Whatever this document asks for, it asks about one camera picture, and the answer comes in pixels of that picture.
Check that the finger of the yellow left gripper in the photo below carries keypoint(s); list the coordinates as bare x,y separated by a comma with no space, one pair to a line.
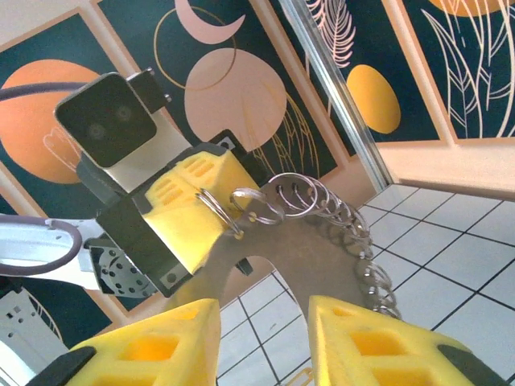
181,225
217,169

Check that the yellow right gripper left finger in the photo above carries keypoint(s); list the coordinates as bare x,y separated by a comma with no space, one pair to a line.
189,321

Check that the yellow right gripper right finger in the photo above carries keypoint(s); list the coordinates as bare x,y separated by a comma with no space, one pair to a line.
334,333

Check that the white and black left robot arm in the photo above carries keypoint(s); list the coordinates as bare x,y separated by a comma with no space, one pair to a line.
24,249

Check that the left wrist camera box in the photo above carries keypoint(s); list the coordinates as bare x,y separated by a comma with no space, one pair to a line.
104,120

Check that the aluminium corner post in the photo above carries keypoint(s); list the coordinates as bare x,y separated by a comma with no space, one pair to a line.
342,100

